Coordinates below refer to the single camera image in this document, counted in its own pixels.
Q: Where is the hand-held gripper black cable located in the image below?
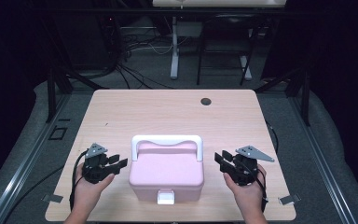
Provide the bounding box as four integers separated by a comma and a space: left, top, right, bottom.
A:
69, 149, 90, 212
248, 167, 269, 213

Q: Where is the person's right hand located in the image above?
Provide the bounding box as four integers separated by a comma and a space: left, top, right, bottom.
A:
223, 164, 267, 215

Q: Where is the tangle of floor cables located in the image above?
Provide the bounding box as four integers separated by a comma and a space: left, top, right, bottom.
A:
115, 29, 176, 91

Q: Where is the black metal frame stand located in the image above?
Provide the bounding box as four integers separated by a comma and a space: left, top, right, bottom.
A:
255, 60, 311, 127
45, 60, 110, 124

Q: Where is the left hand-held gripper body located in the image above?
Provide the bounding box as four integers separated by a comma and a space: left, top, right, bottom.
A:
82, 143, 116, 185

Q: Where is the black floor cable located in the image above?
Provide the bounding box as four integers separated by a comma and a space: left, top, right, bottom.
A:
2, 165, 65, 224

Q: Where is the aluminium floor rail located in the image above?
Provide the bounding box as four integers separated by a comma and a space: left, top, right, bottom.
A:
0, 92, 73, 224
288, 96, 358, 224

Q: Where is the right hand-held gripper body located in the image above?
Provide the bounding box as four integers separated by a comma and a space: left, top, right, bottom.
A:
229, 145, 275, 187

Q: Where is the right hand-held gripper black cable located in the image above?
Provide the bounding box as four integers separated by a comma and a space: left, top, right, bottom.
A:
248, 167, 269, 213

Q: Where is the black metal chair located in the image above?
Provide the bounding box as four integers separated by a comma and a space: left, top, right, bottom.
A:
196, 13, 259, 87

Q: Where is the person's left hand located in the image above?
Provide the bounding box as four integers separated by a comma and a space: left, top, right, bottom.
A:
73, 163, 116, 215

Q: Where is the black horizontal frame bar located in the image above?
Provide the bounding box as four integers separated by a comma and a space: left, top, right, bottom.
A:
27, 7, 293, 15

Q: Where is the grey metal table clamp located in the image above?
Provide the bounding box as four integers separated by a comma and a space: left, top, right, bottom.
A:
41, 193, 64, 203
278, 193, 301, 205

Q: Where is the thin black cable beside table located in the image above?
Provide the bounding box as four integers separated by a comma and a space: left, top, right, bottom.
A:
265, 119, 280, 155

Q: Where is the left hand-held gripper black cable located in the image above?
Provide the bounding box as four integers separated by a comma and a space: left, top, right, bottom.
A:
69, 149, 90, 212

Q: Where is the pink plastic lidded box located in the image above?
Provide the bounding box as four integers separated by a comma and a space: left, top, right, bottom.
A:
128, 134, 205, 205

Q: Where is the white background desk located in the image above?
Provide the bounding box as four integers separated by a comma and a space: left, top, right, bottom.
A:
152, 0, 290, 81

